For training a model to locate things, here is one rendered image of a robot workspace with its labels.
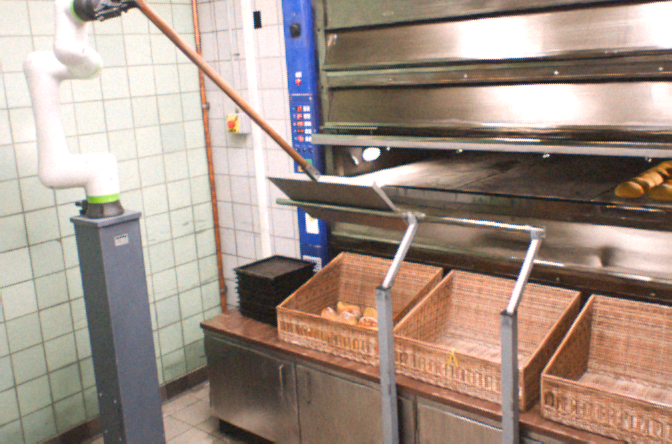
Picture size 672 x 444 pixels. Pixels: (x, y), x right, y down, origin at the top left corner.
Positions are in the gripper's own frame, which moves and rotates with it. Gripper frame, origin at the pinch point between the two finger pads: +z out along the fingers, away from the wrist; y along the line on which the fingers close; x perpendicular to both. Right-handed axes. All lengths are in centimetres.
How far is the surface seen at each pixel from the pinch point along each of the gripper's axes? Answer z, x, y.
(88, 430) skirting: -120, -150, 124
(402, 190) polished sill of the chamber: 8, -144, -21
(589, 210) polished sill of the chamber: 90, -144, -21
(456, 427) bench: 65, -148, 67
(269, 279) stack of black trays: -38, -137, 33
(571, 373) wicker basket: 94, -159, 35
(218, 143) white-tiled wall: -113, -134, -34
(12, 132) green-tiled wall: -123, -41, 23
